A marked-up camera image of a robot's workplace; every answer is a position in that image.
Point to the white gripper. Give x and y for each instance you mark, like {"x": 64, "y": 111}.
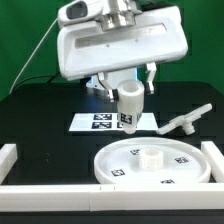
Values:
{"x": 85, "y": 49}

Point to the white round table top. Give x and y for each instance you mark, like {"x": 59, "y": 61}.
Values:
{"x": 151, "y": 160}

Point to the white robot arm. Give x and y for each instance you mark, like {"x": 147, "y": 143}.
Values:
{"x": 121, "y": 14}

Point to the white marker sheet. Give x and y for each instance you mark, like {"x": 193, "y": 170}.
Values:
{"x": 83, "y": 122}

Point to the white table base part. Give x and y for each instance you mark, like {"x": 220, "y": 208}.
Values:
{"x": 185, "y": 121}

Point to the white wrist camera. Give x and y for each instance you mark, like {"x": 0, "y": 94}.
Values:
{"x": 80, "y": 11}

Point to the white right fence wall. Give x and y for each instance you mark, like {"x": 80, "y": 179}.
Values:
{"x": 215, "y": 158}

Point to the white fence wall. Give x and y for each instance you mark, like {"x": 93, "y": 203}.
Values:
{"x": 39, "y": 198}
{"x": 8, "y": 157}
{"x": 215, "y": 158}

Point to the white front fence wall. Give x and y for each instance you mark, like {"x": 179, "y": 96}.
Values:
{"x": 39, "y": 198}

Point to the white left fence wall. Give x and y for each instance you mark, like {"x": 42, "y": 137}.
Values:
{"x": 8, "y": 157}

